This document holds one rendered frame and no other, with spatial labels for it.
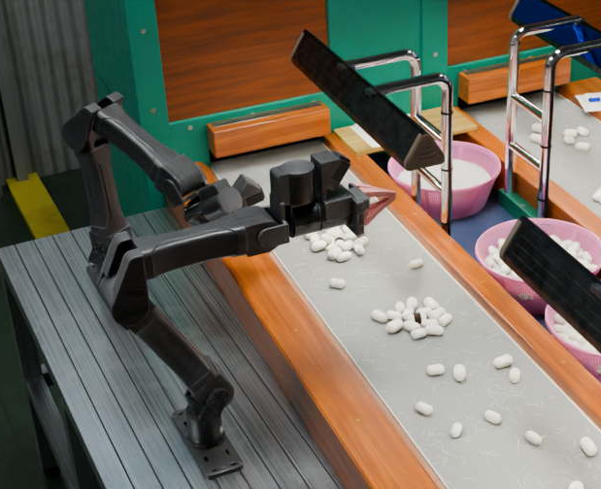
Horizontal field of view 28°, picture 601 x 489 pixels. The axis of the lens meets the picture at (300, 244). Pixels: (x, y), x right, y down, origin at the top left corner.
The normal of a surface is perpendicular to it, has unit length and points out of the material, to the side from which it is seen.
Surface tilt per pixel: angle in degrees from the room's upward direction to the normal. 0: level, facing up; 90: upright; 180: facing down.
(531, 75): 90
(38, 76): 90
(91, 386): 0
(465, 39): 90
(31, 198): 0
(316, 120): 90
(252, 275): 0
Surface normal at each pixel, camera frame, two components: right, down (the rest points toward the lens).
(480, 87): 0.36, 0.45
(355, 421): -0.06, -0.87
